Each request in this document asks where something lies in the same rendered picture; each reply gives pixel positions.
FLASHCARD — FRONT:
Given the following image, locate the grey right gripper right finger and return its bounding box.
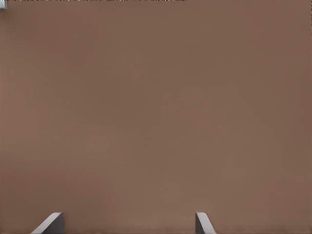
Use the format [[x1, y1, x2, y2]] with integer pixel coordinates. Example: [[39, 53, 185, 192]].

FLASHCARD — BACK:
[[195, 212, 217, 234]]

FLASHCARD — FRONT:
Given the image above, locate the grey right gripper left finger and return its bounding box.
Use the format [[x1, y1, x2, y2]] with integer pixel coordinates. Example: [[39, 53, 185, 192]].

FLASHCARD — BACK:
[[30, 212, 65, 234]]

